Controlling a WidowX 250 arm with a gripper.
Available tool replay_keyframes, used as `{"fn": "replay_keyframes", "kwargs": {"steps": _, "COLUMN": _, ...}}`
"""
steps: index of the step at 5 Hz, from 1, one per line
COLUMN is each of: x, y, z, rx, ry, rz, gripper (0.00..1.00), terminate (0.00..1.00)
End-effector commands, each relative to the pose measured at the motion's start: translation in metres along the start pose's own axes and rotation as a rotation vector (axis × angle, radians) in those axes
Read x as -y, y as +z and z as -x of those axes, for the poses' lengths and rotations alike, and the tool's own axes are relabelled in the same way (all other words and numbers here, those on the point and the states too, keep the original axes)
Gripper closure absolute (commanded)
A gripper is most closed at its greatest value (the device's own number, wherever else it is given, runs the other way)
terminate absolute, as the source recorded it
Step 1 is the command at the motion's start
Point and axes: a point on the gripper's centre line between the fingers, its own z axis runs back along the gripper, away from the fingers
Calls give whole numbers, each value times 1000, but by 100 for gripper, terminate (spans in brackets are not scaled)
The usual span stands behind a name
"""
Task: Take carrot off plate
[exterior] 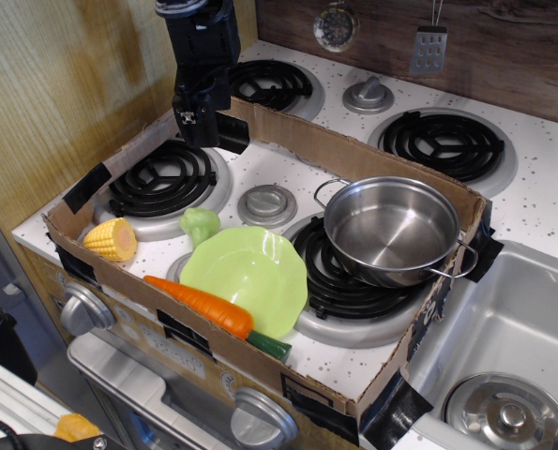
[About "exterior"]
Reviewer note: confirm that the front right black burner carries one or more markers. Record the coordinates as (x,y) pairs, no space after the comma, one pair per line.
(342,311)

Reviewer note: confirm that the steel pot lid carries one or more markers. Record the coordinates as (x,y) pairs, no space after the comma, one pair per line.
(503,411)

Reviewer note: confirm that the back right black burner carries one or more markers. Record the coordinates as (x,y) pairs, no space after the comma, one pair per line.
(461,145)

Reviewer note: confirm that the orange toy piece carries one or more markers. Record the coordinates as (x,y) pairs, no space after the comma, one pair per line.
(73,427)

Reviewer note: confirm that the grey stove knob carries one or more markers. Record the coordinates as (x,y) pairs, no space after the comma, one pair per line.
(268,206)
(368,97)

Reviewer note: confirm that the hanging metal strainer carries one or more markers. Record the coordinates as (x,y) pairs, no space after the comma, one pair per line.
(336,27)

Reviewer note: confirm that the front left black burner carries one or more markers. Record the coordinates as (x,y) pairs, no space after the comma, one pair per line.
(156,192)

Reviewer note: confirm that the black burner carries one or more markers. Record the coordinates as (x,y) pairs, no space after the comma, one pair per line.
(280,86)
(461,145)
(342,311)
(156,192)

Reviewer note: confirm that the steel sink basin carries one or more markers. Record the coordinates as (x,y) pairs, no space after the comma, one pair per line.
(507,322)

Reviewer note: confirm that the green plastic plate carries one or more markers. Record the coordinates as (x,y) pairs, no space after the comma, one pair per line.
(255,269)

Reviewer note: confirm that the orange toy carrot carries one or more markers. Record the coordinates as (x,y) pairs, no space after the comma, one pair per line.
(231,318)

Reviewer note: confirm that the yellow toy corn cob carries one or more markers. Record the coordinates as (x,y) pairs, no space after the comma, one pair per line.
(113,239)

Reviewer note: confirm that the grey back stove knob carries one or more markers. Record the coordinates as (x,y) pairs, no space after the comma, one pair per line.
(368,97)

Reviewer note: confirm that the grey centre stove knob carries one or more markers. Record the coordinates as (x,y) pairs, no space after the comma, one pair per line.
(268,206)

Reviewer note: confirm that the green toy broccoli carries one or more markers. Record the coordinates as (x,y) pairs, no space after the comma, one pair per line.
(199,224)

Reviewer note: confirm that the grey right oven knob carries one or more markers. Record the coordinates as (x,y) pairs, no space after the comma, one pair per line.
(258,422)

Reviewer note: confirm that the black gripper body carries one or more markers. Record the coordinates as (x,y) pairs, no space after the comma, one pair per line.
(206,45)

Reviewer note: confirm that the grey left oven knob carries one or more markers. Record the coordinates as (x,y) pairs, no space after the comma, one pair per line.
(84,311)

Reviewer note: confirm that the stainless steel pot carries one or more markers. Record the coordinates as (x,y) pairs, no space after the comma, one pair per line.
(395,232)

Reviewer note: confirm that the grey oven door handle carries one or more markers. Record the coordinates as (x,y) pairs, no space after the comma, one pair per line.
(158,408)

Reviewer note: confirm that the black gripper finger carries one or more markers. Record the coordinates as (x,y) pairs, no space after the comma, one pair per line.
(213,123)
(192,123)

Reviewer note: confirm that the cardboard fence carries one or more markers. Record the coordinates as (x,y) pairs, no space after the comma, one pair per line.
(325,417)

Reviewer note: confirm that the back left black burner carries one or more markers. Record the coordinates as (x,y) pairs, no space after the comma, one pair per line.
(280,86)

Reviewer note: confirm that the grey oven knob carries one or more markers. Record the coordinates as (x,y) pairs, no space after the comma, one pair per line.
(258,422)
(84,311)

